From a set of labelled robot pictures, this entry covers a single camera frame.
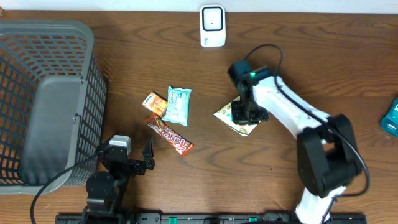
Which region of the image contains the yellow snack bag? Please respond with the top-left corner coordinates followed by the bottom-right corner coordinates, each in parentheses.
top-left (212, 95), bottom-right (270, 138)

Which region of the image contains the brown chocolate bar wrapper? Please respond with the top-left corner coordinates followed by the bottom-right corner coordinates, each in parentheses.
top-left (144, 113), bottom-right (195, 156)

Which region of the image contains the small orange snack packet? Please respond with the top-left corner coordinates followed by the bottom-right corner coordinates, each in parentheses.
top-left (142, 92), bottom-right (168, 117)

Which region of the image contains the light teal wet wipes pack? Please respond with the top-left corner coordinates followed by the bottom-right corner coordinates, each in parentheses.
top-left (162, 86), bottom-right (192, 126)

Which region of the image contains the teal mouthwash bottle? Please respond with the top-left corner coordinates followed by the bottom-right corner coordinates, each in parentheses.
top-left (379, 98), bottom-right (398, 137)

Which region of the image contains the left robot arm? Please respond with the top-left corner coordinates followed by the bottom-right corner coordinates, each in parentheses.
top-left (86, 135), bottom-right (155, 214)

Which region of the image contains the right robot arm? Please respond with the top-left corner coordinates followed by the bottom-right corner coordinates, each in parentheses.
top-left (228, 60), bottom-right (368, 223)

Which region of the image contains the white barcode scanner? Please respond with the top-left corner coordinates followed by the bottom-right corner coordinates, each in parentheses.
top-left (199, 5), bottom-right (226, 47)

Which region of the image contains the grey plastic shopping basket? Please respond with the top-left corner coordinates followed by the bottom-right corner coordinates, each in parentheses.
top-left (1, 20), bottom-right (107, 195)

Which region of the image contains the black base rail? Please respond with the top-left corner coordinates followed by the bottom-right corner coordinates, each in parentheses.
top-left (55, 212), bottom-right (368, 224)

